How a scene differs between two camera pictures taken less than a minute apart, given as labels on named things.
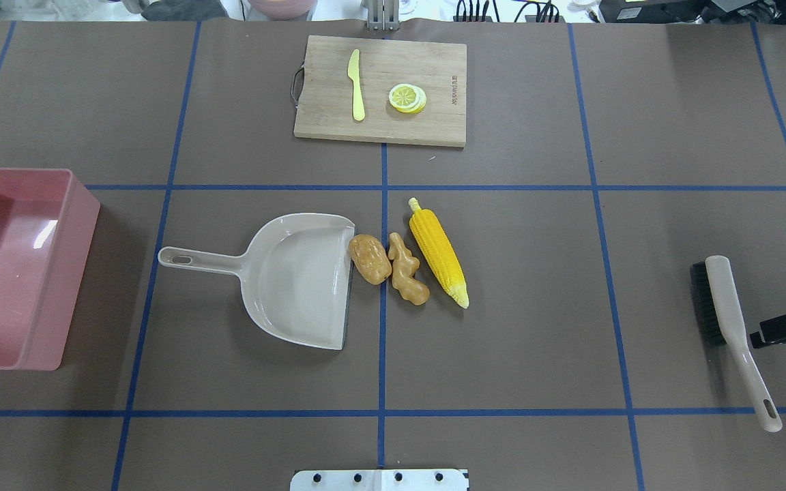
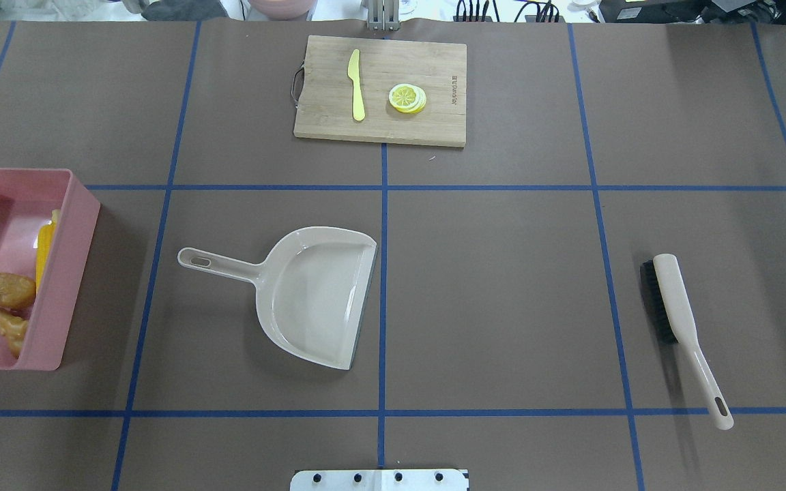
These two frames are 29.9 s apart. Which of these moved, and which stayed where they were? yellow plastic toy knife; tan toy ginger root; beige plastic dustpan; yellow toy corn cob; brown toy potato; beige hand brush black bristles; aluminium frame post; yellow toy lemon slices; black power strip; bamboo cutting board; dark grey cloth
Moved: tan toy ginger root; yellow toy corn cob; beige hand brush black bristles; brown toy potato; beige plastic dustpan
Stayed: black power strip; yellow plastic toy knife; yellow toy lemon slices; bamboo cutting board; aluminium frame post; dark grey cloth
